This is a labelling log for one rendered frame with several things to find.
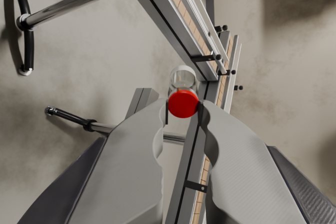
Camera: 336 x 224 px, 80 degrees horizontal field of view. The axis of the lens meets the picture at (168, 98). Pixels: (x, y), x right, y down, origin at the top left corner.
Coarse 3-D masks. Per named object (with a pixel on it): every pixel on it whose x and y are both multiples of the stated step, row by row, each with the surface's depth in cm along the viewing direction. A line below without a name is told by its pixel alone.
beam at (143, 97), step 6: (138, 90) 115; (144, 90) 112; (150, 90) 110; (138, 96) 113; (144, 96) 110; (150, 96) 110; (156, 96) 114; (132, 102) 113; (138, 102) 110; (144, 102) 108; (150, 102) 110; (132, 108) 110; (138, 108) 108; (126, 114) 111
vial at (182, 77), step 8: (176, 72) 15; (184, 72) 15; (192, 72) 16; (176, 80) 14; (184, 80) 14; (192, 80) 14; (168, 88) 14; (176, 88) 13; (184, 88) 13; (192, 88) 14; (168, 96) 14
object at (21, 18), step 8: (24, 0) 97; (24, 8) 97; (24, 16) 96; (16, 24) 97; (24, 24) 96; (24, 32) 98; (32, 32) 100; (24, 40) 99; (32, 40) 100; (24, 48) 100; (32, 48) 101; (24, 56) 101; (32, 56) 103; (24, 64) 103; (32, 64) 104; (24, 72) 107
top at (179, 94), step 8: (176, 96) 13; (184, 96) 13; (192, 96) 13; (168, 104) 13; (176, 104) 13; (184, 104) 13; (192, 104) 13; (176, 112) 13; (184, 112) 13; (192, 112) 13
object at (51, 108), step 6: (48, 108) 118; (54, 108) 120; (48, 114) 118; (54, 114) 116; (60, 114) 116; (66, 114) 118; (72, 114) 120; (72, 120) 120; (78, 120) 121; (84, 120) 124; (90, 120) 127; (84, 126) 126; (102, 132) 137; (108, 132) 144
